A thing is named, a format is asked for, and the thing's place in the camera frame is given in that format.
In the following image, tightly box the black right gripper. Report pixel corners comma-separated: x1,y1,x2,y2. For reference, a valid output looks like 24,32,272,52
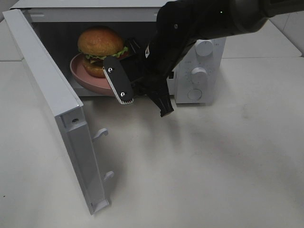
121,38,174,117

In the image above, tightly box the pink round plate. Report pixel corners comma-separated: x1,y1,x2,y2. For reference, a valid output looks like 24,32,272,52
70,53,114,96

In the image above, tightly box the round white door button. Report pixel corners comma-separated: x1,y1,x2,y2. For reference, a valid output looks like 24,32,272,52
187,89,202,101

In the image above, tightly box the burger with lettuce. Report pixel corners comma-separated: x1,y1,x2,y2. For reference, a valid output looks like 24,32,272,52
77,26,129,78

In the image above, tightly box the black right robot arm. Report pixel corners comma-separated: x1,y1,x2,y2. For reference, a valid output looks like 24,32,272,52
118,0,304,116

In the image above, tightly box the white microwave oven body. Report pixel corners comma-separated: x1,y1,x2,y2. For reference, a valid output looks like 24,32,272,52
10,0,226,104

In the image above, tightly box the lower white timer knob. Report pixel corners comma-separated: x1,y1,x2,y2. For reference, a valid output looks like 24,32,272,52
190,67,207,85

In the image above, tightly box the upper white power knob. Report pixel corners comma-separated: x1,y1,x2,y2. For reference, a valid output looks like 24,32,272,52
195,39,214,57

